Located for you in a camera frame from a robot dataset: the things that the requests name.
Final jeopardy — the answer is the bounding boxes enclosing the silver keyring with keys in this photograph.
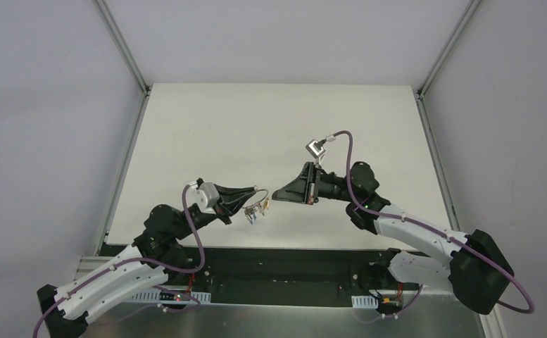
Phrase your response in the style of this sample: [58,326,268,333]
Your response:
[243,189,270,225]

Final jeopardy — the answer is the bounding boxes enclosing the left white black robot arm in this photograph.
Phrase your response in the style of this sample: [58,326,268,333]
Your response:
[32,178,258,337]

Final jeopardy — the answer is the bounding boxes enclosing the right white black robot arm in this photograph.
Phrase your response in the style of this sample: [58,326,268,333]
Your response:
[272,161,514,315]

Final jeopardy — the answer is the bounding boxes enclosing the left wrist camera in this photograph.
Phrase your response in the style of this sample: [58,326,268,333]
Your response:
[190,181,220,215]

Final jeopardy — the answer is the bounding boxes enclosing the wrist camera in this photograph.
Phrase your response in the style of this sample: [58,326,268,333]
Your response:
[305,139,327,165]
[190,181,220,215]

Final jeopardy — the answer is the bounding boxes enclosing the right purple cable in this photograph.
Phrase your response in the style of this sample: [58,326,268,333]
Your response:
[322,130,535,314]

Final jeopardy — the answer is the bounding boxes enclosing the purple cable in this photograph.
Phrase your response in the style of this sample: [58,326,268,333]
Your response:
[32,183,207,338]
[322,130,535,314]

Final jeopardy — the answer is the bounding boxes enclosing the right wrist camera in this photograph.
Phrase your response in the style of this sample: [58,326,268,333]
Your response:
[305,139,327,165]

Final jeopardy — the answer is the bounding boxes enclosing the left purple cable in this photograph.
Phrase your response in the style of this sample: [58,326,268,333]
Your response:
[32,183,207,338]

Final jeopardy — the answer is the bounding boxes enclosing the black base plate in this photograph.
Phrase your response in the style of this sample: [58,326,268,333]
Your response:
[166,248,453,307]

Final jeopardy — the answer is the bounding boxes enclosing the left white cable duct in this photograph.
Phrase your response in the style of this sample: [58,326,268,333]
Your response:
[124,288,212,304]

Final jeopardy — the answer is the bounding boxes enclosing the white cable duct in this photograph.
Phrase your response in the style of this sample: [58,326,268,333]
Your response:
[124,288,212,304]
[351,295,379,309]

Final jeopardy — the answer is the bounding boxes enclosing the right white cable duct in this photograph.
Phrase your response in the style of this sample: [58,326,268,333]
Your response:
[351,295,379,309]

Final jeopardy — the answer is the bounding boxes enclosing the right aluminium frame post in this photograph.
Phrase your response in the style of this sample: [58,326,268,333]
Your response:
[417,0,484,100]

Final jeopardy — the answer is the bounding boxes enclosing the aluminium frame post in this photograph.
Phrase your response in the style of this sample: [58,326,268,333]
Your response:
[92,0,151,97]
[417,0,484,100]

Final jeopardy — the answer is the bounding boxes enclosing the left aluminium frame post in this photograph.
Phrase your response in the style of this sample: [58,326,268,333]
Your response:
[92,0,151,97]

